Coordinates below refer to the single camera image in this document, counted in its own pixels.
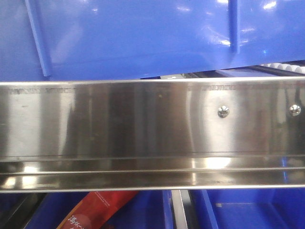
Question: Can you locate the large blue plastic bin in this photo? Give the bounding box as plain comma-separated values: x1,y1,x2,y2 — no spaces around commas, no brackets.
0,0,305,81

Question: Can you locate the lower left blue bin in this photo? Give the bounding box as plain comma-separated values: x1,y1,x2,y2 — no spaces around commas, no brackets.
25,190,174,229

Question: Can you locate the lower right blue bin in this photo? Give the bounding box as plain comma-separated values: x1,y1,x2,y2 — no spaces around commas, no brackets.
190,188,305,229

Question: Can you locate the red snack package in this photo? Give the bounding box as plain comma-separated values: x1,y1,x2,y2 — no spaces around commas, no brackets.
57,191,138,229

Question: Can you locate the white roller track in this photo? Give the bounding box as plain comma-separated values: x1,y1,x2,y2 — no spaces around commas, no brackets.
260,62,305,74

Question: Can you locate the left silver rail screw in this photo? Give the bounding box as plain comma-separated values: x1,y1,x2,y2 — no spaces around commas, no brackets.
217,105,230,118

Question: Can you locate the silver rail screw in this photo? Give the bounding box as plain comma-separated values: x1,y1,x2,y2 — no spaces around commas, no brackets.
217,105,230,118
289,104,302,117

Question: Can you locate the stainless steel shelf rail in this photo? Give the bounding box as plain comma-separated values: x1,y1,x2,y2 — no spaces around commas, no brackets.
0,76,305,193

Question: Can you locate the right silver rail screw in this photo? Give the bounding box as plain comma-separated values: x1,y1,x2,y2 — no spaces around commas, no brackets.
289,104,302,117

